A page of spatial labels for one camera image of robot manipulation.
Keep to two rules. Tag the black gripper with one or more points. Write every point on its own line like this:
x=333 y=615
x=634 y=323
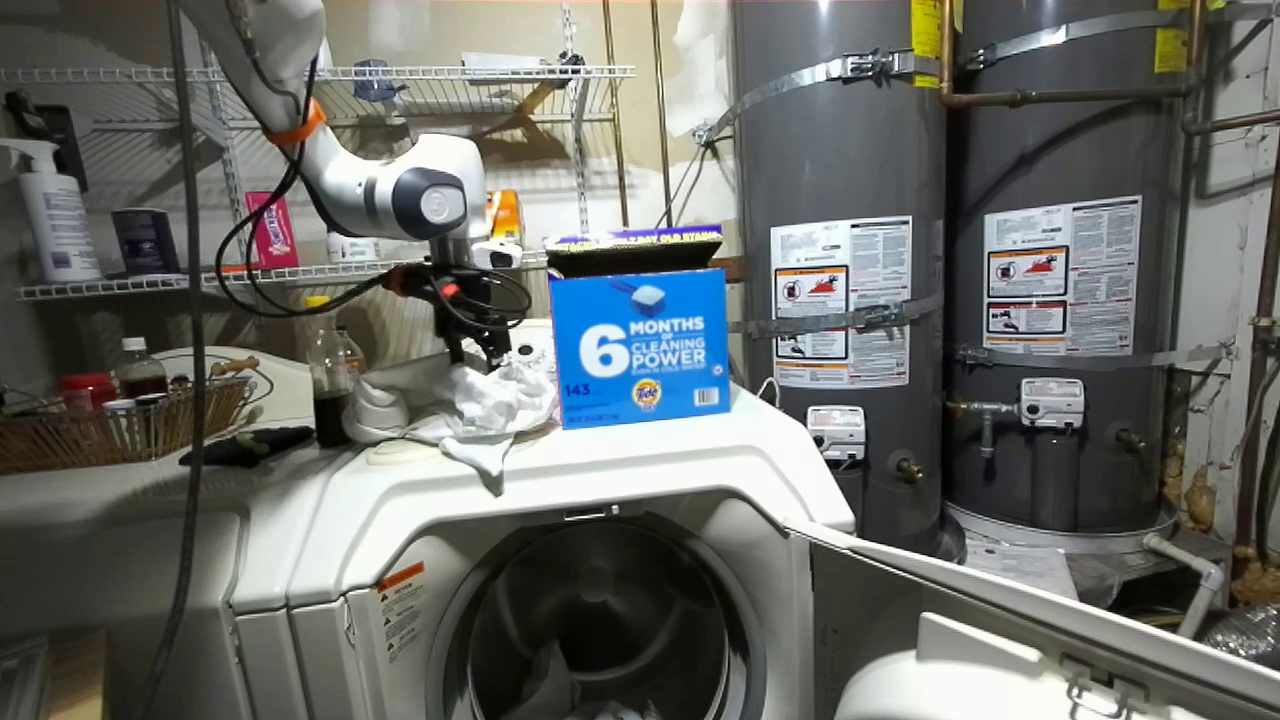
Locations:
x=479 y=309

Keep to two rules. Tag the white cloth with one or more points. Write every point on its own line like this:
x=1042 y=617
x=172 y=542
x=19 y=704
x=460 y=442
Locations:
x=495 y=400

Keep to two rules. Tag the white washing machine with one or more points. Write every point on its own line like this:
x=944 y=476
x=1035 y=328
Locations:
x=640 y=462

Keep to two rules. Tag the white washing machine door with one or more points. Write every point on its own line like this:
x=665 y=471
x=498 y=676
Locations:
x=932 y=626

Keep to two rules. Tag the orange fabric softener box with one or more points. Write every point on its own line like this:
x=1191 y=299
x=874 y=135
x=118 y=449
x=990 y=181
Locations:
x=506 y=220

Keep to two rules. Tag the orange blue Tide detergent box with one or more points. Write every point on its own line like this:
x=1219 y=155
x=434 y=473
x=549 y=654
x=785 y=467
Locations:
x=640 y=344

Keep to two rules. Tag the yellow cap syrup bottle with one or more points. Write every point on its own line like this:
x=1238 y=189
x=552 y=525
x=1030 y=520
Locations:
x=333 y=400

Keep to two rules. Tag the pink box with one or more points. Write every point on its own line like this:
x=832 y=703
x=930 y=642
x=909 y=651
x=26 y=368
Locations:
x=273 y=234

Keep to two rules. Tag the small blue object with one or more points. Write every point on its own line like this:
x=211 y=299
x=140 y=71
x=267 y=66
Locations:
x=378 y=80

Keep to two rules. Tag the dark blue small box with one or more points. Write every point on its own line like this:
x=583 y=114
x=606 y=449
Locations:
x=145 y=243

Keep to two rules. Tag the wicker basket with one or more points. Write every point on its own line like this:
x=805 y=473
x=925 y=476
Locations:
x=120 y=427

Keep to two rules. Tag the red lid jar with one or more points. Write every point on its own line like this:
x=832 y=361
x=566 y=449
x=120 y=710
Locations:
x=89 y=388

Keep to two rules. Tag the white dryer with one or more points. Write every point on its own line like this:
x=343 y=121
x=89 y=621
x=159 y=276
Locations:
x=120 y=535

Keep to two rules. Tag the white spray bottle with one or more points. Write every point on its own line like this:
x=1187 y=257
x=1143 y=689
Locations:
x=63 y=225

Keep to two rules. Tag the white PVC pipe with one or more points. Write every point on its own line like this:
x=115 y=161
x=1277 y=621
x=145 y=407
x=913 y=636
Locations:
x=1187 y=574

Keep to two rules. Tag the copper wall pipe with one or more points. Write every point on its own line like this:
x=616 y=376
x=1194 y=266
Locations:
x=1254 y=400

